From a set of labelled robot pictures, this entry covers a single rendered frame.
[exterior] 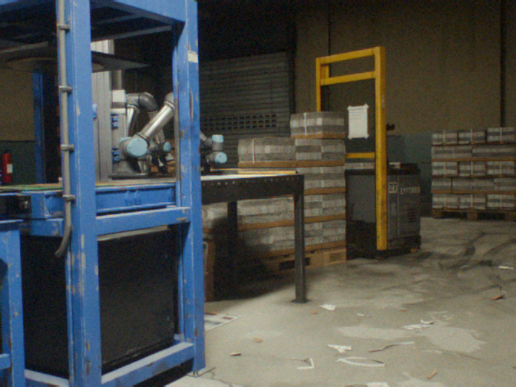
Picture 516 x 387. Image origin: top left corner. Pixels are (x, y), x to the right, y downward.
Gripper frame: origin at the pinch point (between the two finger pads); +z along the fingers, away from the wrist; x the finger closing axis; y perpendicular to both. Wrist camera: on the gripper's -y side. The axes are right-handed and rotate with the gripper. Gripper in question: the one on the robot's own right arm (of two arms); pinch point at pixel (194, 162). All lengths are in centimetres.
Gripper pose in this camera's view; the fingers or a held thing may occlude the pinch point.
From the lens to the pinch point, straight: 438.2
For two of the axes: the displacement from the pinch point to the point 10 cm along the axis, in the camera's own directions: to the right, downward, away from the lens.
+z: -6.3, -0.3, 7.8
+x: -7.1, 4.2, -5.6
